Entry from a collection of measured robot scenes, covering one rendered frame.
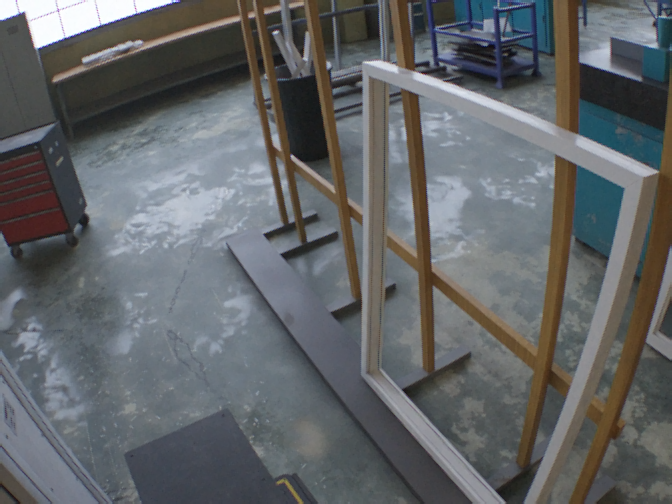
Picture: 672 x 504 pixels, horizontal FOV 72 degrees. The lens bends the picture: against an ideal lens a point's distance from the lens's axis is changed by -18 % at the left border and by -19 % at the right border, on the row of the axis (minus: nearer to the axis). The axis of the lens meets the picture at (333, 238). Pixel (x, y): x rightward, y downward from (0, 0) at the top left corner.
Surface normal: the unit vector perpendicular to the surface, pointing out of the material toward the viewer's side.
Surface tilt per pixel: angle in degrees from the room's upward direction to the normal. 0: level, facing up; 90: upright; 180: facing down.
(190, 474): 0
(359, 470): 0
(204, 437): 0
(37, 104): 90
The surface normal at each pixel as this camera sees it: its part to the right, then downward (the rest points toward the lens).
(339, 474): -0.14, -0.83
